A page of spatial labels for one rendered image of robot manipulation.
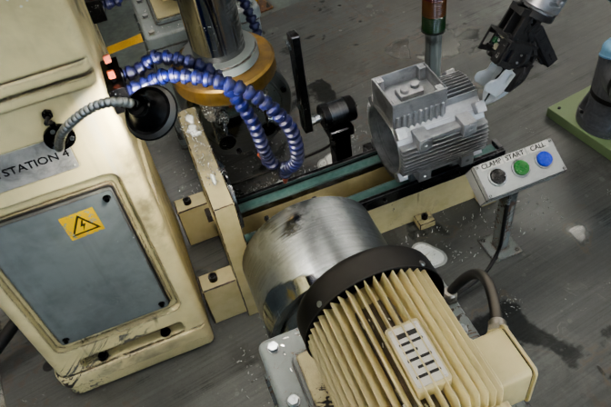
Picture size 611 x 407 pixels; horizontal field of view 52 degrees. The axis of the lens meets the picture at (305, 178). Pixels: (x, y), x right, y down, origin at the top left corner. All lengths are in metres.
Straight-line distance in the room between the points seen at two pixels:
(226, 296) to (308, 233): 0.36
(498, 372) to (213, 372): 0.74
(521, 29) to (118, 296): 0.88
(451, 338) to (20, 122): 0.59
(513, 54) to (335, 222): 0.48
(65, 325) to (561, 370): 0.91
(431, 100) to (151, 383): 0.79
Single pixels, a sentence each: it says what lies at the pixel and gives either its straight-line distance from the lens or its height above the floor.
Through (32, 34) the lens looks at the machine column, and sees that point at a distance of 0.81.
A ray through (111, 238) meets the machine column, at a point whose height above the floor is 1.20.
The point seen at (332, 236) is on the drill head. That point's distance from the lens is 0.98.
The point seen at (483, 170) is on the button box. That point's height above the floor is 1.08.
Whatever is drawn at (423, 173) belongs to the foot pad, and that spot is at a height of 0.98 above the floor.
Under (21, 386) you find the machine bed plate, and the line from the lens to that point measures 1.46.
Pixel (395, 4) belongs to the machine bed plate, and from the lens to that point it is 2.20.
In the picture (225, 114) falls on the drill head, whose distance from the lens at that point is 1.38.
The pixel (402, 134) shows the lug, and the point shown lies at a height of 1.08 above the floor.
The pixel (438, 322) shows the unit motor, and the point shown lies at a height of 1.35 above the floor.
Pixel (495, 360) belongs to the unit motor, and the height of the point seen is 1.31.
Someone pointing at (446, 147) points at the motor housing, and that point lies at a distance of 1.32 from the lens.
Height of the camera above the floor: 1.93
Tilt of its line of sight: 46 degrees down
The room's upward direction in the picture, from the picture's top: 10 degrees counter-clockwise
